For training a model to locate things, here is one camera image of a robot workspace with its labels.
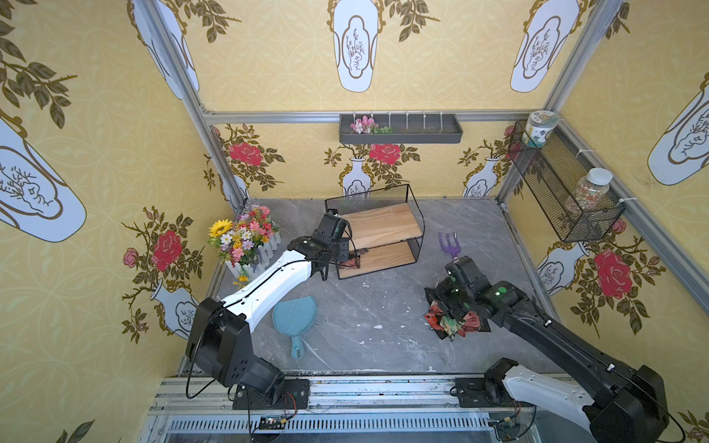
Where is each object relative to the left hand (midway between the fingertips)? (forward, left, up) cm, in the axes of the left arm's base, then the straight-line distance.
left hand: (328, 244), depth 86 cm
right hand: (-15, -31, -4) cm, 34 cm away
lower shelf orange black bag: (+3, -8, -12) cm, 15 cm away
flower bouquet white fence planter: (+1, +25, 0) cm, 25 cm away
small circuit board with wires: (-44, +14, -19) cm, 50 cm away
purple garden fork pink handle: (+8, -47, -16) cm, 50 cm away
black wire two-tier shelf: (+7, -19, -2) cm, 21 cm away
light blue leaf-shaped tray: (-17, +11, -16) cm, 26 cm away
